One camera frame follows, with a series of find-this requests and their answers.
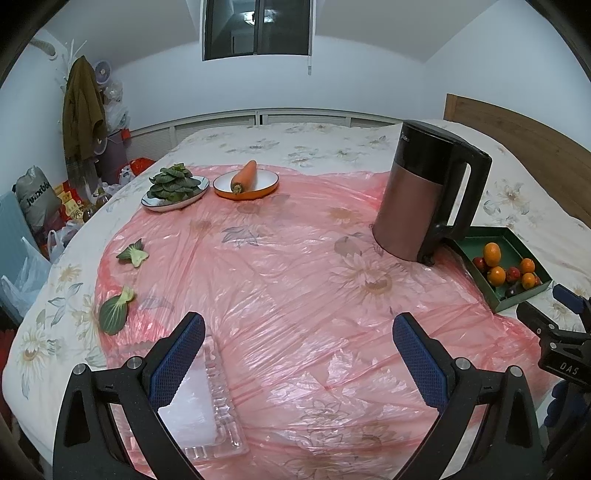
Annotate white striped plate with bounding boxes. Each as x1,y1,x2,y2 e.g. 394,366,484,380
141,175,211,213

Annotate clear plastic bags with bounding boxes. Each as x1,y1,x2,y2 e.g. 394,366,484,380
104,80,132,130

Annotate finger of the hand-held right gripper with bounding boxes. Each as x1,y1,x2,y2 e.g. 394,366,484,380
516,300,571,344
553,283,591,326

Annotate white plastic bag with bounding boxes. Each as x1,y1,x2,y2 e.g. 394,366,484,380
46,222,86,259
0,237,51,315

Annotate pink plastic sheet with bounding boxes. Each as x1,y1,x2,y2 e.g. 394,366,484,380
95,161,555,480

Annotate clear plastic tray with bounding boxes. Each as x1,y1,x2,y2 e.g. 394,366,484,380
157,337,249,460

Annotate green box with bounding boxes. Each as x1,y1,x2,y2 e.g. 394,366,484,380
445,226,553,315

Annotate orange rimmed plate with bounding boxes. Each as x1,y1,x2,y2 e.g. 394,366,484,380
213,170,280,200

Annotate wall pipe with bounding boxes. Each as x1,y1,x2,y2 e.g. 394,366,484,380
30,38,61,60

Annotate carrot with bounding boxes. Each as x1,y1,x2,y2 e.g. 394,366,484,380
231,160,257,195

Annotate pile of green leaves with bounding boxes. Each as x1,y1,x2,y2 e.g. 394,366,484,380
148,163,200,204

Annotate white coat rack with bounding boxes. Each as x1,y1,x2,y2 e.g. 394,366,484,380
58,39,88,65

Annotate red bag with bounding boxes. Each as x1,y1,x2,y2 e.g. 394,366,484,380
124,158,155,178

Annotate black and copper kettle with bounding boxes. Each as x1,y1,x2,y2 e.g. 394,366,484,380
372,119,493,266

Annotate wooden headboard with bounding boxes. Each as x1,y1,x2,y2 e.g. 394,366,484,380
443,93,591,204

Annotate bok choy piece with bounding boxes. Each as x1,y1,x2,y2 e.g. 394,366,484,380
99,285,136,335
115,239,150,268

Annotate dark window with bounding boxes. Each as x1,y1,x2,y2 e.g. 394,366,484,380
202,0,311,61

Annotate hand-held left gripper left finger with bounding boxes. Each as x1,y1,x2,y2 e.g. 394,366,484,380
53,311,207,480

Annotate person's right hand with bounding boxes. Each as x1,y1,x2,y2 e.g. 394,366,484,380
542,378,575,430

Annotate olive green coat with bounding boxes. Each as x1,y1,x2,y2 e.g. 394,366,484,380
62,56,106,162

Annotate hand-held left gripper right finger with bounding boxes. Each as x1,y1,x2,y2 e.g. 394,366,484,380
392,312,548,480

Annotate red and yellow boxes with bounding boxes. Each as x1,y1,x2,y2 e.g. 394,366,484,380
54,181,81,217

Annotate grey printed bag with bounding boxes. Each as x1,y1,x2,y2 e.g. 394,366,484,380
13,166,63,232

